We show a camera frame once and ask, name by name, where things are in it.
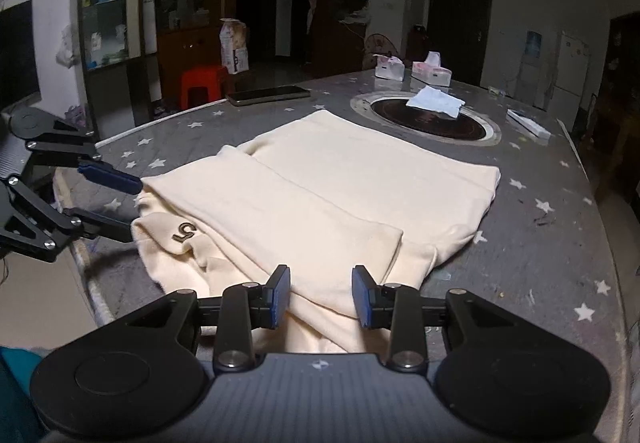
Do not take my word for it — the dark wooden arched wall cabinet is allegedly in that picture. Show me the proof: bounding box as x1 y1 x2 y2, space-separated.
77 0 372 144

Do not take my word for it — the teal cloth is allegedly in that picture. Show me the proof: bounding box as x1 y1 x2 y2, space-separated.
0 345 51 443

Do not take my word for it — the black smartphone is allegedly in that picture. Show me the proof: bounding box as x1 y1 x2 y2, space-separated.
225 84 312 108

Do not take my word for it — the black television screen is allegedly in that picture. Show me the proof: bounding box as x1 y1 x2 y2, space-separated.
0 0 41 109

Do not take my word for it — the dark wooden door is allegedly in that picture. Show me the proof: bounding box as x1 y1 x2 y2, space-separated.
427 0 493 88

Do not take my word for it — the white remote control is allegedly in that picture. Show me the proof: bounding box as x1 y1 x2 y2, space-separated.
506 108 552 140

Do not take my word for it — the round black table hob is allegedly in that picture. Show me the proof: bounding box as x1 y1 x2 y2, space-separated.
350 90 502 145

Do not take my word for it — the dark wooden shelf unit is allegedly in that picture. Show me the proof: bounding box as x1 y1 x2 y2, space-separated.
597 12 640 124

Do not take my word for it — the cream sweatshirt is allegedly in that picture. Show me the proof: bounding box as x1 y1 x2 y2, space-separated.
131 110 502 354

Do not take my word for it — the white refrigerator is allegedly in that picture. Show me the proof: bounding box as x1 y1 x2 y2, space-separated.
542 30 591 124

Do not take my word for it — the water dispenser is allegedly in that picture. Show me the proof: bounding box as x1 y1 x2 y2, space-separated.
517 30 543 106

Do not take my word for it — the white folded paper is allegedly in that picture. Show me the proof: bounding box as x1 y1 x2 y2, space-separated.
406 84 467 119

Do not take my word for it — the white printed paper bag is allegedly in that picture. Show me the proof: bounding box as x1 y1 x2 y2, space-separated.
220 18 250 75

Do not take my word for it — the white plastic bag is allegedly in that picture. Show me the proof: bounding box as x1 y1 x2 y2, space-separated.
55 23 81 69

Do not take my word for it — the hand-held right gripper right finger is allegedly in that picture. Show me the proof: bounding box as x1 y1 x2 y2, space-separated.
351 264 521 372

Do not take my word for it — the dark wooden chair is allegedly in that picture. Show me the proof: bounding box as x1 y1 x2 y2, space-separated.
407 23 431 69

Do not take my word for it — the pink tissue box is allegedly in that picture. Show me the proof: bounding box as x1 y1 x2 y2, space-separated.
411 52 453 86

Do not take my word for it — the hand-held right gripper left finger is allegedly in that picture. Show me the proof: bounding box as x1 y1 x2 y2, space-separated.
125 264 292 372

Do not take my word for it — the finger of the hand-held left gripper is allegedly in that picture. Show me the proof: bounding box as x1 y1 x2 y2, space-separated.
0 176 135 264
27 118 143 196

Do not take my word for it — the white pink tissue pack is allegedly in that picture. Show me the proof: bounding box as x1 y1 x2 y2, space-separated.
375 54 406 81

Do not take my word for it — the red plastic stool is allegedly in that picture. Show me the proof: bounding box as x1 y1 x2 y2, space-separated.
180 64 233 111

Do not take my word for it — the electric floor fan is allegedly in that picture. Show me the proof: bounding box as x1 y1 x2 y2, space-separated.
363 33 396 70

